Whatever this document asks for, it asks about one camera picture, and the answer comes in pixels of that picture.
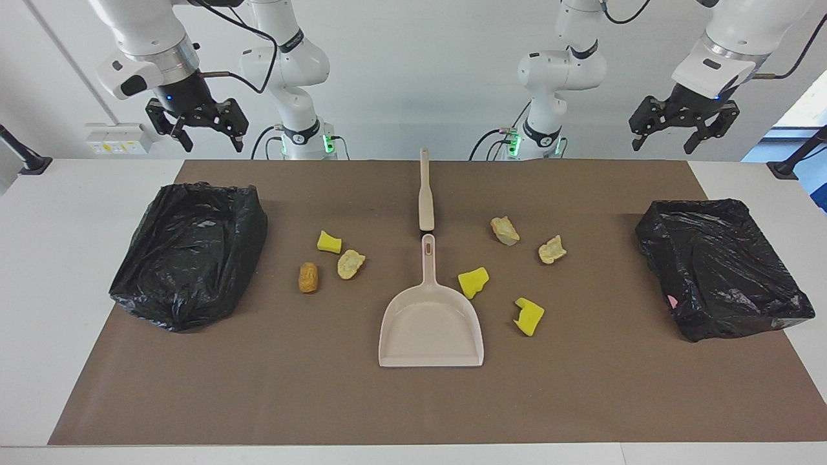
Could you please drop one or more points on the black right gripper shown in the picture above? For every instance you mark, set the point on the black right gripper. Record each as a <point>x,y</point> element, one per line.
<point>187,100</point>

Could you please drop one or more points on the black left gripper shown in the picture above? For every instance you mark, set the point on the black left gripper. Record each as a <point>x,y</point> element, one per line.
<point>694,106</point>

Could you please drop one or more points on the beige orange layered bread piece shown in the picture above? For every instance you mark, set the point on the beige orange layered bread piece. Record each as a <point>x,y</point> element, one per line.
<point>504,230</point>

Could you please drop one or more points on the beige hand brush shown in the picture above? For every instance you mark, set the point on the beige hand brush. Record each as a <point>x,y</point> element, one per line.
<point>426,200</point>

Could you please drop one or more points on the beige plastic dustpan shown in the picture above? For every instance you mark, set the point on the beige plastic dustpan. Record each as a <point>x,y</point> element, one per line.
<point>429,329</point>

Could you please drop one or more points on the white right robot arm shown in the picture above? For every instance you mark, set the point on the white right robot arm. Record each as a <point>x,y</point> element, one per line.
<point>287,64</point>

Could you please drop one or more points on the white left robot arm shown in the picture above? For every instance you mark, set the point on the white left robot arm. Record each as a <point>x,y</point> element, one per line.
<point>562,71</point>

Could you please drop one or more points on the black bag lined bin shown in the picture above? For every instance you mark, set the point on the black bag lined bin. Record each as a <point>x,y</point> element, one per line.
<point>187,258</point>

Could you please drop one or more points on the black bag bin pink spot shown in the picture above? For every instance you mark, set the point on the black bag bin pink spot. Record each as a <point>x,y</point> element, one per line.
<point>717,271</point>

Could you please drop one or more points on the black clamp stand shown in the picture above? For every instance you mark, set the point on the black clamp stand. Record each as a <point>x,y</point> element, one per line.
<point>26,158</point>
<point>795,160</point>

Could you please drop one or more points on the small yellow sponge piece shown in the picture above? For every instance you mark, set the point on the small yellow sponge piece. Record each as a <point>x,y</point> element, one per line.
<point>329,242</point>

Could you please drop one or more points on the brown croquette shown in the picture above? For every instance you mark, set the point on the brown croquette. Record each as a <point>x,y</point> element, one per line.
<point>308,278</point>

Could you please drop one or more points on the round beige bread piece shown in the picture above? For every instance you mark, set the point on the round beige bread piece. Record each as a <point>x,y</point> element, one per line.
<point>350,264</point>

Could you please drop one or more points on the brown table mat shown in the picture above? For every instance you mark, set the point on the brown table mat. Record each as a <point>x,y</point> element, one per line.
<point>323,400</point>

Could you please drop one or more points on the white wall socket box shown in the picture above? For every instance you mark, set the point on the white wall socket box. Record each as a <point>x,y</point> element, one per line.
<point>119,137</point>

